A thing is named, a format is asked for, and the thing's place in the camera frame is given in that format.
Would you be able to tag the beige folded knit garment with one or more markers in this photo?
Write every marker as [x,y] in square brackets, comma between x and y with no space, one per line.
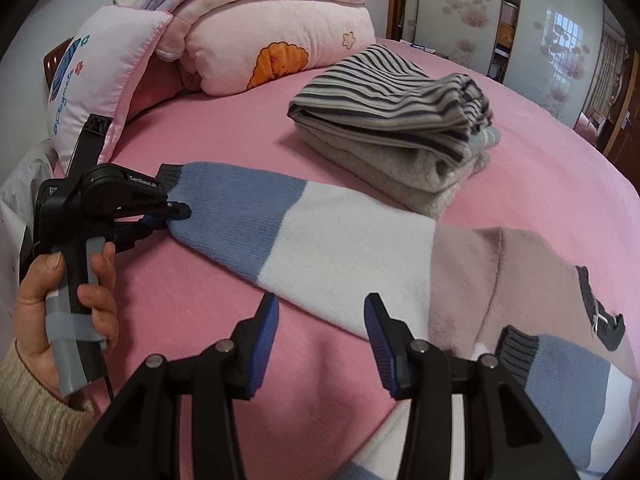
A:
[400,175]

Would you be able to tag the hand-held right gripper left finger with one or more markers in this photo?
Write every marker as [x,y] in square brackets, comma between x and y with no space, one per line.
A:
[262,340]

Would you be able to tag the striped folded garment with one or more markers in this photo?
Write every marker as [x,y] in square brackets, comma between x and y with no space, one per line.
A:
[380,90]

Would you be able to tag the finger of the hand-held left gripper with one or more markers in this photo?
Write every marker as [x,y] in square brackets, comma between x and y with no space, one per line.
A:
[170,209]
[132,235]

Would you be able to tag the pink bed sheet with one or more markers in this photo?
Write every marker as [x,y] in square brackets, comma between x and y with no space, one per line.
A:
[200,285]

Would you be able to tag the wooden headboard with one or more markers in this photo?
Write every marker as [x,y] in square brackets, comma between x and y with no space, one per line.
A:
[50,67]

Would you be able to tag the person's left hand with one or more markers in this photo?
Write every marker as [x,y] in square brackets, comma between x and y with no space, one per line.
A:
[32,300]

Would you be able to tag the open wardrobe shelf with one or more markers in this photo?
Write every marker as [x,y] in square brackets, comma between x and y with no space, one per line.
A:
[507,25]

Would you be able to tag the person's left forearm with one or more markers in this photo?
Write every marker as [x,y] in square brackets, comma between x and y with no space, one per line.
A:
[30,410]

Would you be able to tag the pink printed pillow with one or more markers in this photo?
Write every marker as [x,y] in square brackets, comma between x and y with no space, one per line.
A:
[110,60]

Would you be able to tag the floral door wardrobe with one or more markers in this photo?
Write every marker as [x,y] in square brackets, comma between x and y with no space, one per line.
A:
[450,5]

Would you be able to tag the colour block knit sweater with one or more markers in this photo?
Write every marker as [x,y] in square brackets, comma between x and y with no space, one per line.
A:
[350,250]

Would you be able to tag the wooden door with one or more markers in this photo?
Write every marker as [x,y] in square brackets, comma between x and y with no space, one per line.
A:
[617,130]

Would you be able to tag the white cloth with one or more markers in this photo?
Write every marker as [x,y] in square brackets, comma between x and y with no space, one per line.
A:
[20,180]

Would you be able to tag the light blue-grey folded garment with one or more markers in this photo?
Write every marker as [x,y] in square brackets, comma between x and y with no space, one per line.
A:
[490,137]

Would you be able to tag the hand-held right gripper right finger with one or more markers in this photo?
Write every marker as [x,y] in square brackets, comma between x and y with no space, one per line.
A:
[377,340]

